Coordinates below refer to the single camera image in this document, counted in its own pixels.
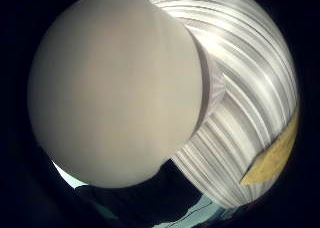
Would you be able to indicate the yellow board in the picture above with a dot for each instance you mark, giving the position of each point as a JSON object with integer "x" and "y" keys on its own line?
{"x": 273, "y": 158}

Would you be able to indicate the white slatted blinds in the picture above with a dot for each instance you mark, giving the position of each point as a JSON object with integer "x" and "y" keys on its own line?
{"x": 253, "y": 74}

